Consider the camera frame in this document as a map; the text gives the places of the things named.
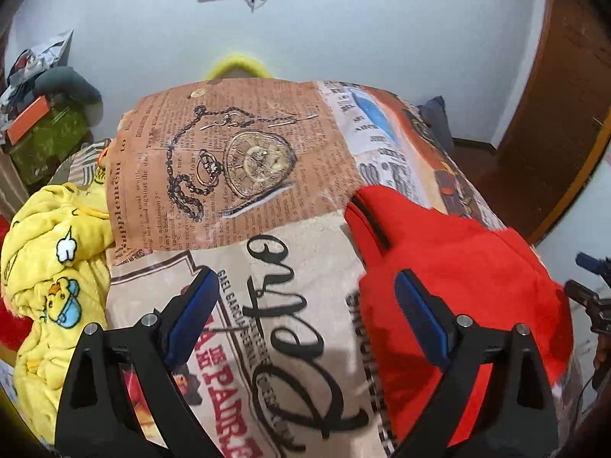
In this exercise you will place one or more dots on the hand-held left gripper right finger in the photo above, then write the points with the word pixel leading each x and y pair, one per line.
pixel 420 315

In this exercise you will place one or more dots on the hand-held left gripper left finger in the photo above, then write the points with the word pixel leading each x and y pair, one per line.
pixel 191 315

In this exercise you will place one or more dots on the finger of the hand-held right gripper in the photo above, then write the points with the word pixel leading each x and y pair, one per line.
pixel 586 261
pixel 578 292

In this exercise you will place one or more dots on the red zip jacket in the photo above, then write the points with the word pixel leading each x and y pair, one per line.
pixel 477 257

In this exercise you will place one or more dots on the newspaper print bed sheet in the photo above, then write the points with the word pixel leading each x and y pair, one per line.
pixel 286 210

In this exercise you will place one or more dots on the yellow duck print blanket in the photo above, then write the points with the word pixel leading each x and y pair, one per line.
pixel 52 257

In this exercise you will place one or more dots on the brown wooden door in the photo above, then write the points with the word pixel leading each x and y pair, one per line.
pixel 563 105

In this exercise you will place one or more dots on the red fluffy cloth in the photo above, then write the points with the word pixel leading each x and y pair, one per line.
pixel 10 324

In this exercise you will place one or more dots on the grey striped cloth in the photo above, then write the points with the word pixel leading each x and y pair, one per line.
pixel 86 162

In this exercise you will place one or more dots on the dark blue pillow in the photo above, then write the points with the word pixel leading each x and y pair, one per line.
pixel 437 119

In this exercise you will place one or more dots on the green leaf print box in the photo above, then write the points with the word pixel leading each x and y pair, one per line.
pixel 52 138

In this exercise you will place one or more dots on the yellow plush toy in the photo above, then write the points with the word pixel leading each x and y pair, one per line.
pixel 236 64

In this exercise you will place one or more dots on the orange box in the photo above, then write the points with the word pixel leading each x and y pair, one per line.
pixel 27 119

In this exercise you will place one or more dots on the grey neck pillow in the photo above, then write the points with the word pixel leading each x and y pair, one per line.
pixel 67 81

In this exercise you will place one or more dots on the printed paper bag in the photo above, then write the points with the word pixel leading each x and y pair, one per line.
pixel 45 52

